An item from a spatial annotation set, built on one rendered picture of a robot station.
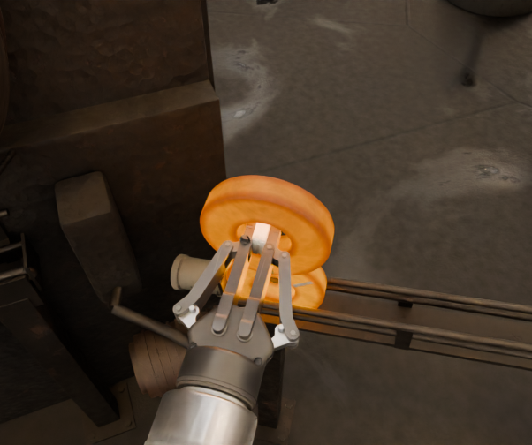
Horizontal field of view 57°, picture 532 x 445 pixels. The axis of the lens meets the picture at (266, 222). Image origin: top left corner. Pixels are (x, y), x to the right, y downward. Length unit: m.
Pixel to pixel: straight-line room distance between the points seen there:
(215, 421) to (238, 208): 0.22
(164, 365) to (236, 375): 0.49
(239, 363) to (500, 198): 1.66
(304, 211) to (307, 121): 1.63
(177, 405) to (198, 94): 0.52
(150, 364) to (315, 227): 0.50
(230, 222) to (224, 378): 0.19
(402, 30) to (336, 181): 1.16
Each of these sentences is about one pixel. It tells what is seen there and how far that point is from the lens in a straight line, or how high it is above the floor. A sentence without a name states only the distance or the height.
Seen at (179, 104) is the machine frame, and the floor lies 0.87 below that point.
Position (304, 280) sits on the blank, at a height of 0.75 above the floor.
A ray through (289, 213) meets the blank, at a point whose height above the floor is 0.97.
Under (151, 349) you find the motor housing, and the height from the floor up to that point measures 0.53.
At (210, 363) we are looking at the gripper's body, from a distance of 0.44.
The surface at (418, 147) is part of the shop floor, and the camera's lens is 2.09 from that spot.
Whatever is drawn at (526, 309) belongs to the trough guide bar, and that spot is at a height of 0.72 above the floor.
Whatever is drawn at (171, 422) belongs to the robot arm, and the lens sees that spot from 0.43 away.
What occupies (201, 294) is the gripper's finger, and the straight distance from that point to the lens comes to 0.50.
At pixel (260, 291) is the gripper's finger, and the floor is 0.93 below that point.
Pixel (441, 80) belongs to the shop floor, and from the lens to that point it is 2.48.
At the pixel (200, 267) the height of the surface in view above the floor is 0.70.
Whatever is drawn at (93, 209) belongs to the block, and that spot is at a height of 0.80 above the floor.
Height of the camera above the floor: 1.35
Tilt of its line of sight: 51 degrees down
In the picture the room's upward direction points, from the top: straight up
